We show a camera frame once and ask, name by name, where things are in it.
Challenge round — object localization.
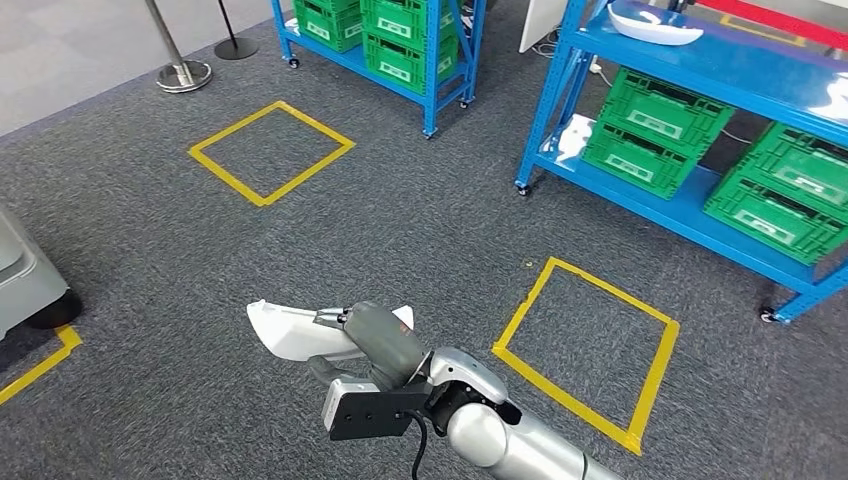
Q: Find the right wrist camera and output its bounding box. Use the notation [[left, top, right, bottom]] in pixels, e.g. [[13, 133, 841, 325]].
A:
[[321, 377, 432, 442]]

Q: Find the chrome barrier stanchion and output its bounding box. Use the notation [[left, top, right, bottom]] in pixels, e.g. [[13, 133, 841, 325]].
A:
[[143, 0, 214, 95]]

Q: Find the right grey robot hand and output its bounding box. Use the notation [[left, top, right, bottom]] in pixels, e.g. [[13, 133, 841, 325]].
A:
[[307, 301, 433, 392]]

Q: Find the black barrier stanchion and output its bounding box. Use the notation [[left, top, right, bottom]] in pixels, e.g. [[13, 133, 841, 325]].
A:
[[213, 0, 261, 62]]

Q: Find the black camera cable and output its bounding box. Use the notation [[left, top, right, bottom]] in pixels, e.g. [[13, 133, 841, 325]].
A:
[[402, 409, 432, 480]]

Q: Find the white table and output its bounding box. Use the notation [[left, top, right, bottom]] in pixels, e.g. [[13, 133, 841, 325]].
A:
[[518, 0, 572, 54]]

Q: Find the grey wheeled machine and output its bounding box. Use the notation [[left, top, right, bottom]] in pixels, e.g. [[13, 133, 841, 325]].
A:
[[0, 203, 85, 342]]

